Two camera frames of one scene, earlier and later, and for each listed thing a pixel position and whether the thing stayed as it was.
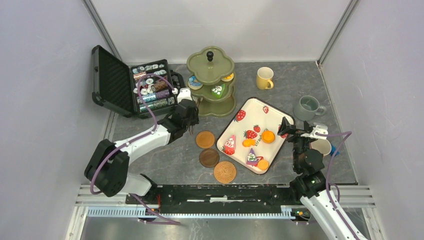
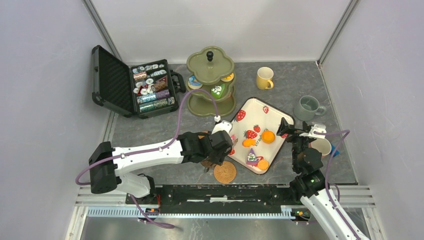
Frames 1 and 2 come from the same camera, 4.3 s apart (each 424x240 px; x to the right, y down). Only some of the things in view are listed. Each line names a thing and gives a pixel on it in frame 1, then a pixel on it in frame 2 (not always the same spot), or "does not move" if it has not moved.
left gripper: (195, 119) to (219, 159)
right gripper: (297, 134) does not move
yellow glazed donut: (229, 78) does not move
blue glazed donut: (193, 83) does not move
